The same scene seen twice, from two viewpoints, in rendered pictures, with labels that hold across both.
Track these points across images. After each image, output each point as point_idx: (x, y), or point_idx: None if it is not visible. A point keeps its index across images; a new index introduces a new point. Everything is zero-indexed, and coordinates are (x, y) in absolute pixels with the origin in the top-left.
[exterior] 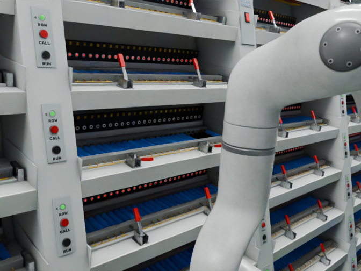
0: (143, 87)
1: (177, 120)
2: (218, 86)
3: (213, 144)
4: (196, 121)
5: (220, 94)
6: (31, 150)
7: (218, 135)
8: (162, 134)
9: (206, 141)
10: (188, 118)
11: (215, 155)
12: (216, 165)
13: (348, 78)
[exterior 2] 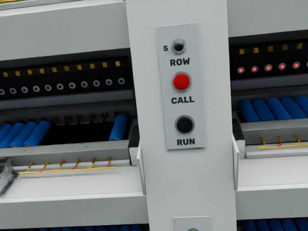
0: None
1: (58, 90)
2: (32, 9)
3: (56, 167)
4: (111, 92)
5: (25, 35)
6: None
7: (109, 138)
8: (11, 119)
9: (30, 157)
10: (87, 85)
11: (9, 206)
12: (30, 227)
13: None
